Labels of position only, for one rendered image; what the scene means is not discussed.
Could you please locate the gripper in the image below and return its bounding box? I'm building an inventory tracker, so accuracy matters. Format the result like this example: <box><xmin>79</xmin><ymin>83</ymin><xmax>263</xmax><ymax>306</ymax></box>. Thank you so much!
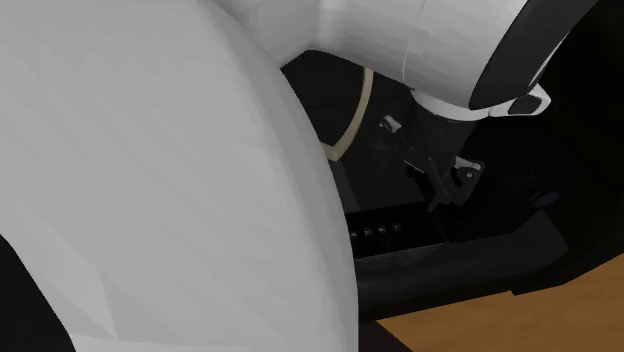
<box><xmin>379</xmin><ymin>100</ymin><xmax>486</xmax><ymax>214</ymax></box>

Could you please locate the black panel with round knobs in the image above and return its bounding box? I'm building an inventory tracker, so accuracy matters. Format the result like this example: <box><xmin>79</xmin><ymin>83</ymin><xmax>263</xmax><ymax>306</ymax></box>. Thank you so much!
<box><xmin>344</xmin><ymin>202</ymin><xmax>447</xmax><ymax>261</ymax></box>

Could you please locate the beige curved rim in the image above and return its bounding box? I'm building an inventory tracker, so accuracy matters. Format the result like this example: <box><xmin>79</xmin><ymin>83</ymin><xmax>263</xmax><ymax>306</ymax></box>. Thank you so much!
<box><xmin>321</xmin><ymin>67</ymin><xmax>376</xmax><ymax>164</ymax></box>

